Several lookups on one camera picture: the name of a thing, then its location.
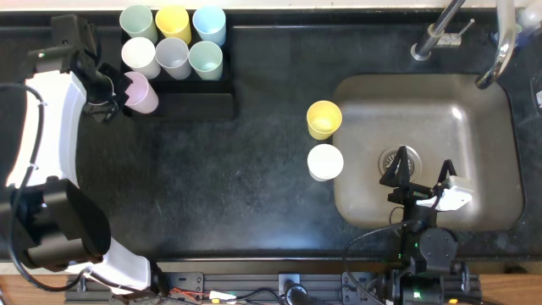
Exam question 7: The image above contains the mounting rail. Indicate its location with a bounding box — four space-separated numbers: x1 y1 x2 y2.
65 270 484 305

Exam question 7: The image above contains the blue cup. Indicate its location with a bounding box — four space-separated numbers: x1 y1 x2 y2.
191 5 227 47

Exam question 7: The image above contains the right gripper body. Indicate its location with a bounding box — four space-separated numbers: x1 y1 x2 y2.
387 184 437 207

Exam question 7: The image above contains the green cup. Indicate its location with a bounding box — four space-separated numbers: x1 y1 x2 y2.
119 4 158 44
188 40 224 81

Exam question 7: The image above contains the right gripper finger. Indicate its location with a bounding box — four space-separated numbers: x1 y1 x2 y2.
379 145 412 188
438 159 458 184

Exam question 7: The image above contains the blue soap bottle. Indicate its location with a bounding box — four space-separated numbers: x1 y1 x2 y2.
490 0 542 50

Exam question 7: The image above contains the steel sink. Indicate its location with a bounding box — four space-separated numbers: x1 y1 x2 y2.
331 74 526 232

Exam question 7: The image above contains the black cable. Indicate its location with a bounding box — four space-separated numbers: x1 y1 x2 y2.
0 82 92 293
341 219 410 305

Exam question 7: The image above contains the white cup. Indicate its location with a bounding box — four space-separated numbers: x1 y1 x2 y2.
307 143 345 182
120 36 162 80

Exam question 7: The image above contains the grey cup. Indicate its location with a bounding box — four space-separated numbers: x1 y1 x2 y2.
154 36 192 80

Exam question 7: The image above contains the black tray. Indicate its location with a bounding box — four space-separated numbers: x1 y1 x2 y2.
120 25 236 122

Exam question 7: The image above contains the yellow cup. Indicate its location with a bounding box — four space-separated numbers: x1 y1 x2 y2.
154 4 192 46
306 100 343 141

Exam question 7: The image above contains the steel tap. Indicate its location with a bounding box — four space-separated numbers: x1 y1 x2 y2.
409 0 520 90

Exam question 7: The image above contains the pink cup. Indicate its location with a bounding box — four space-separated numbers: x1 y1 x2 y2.
123 70 160 115

